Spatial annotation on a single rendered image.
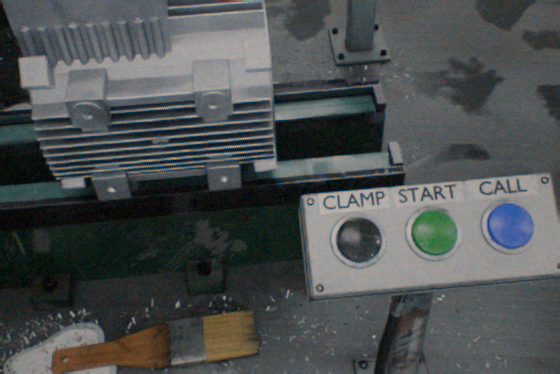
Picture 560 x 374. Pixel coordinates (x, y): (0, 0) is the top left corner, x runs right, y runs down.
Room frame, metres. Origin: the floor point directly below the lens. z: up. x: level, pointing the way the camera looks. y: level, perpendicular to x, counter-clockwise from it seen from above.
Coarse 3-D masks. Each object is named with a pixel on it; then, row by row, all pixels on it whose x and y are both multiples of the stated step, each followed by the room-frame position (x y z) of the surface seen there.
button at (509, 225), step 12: (504, 204) 0.31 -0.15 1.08; (516, 204) 0.31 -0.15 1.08; (492, 216) 0.30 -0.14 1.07; (504, 216) 0.30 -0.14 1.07; (516, 216) 0.30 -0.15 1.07; (528, 216) 0.30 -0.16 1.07; (492, 228) 0.29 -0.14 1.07; (504, 228) 0.29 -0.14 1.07; (516, 228) 0.29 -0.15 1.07; (528, 228) 0.29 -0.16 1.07; (504, 240) 0.28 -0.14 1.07; (516, 240) 0.28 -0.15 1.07; (528, 240) 0.28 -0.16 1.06
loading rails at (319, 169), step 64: (0, 128) 0.58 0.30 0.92; (320, 128) 0.58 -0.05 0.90; (0, 192) 0.49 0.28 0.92; (64, 192) 0.48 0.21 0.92; (192, 192) 0.47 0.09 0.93; (256, 192) 0.47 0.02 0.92; (320, 192) 0.47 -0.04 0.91; (0, 256) 0.45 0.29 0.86; (64, 256) 0.46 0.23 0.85; (128, 256) 0.46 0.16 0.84; (192, 256) 0.47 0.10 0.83; (256, 256) 0.47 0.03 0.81
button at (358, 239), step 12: (348, 228) 0.29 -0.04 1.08; (360, 228) 0.29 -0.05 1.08; (372, 228) 0.29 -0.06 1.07; (336, 240) 0.29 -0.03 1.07; (348, 240) 0.29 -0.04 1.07; (360, 240) 0.29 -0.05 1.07; (372, 240) 0.29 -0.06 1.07; (348, 252) 0.28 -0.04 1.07; (360, 252) 0.28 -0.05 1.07; (372, 252) 0.28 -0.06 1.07
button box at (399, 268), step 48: (336, 192) 0.32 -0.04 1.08; (384, 192) 0.32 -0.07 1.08; (432, 192) 0.32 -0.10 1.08; (480, 192) 0.32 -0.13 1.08; (528, 192) 0.32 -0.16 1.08; (384, 240) 0.29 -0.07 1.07; (480, 240) 0.29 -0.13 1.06; (336, 288) 0.26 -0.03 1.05; (384, 288) 0.26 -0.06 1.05; (432, 288) 0.27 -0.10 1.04
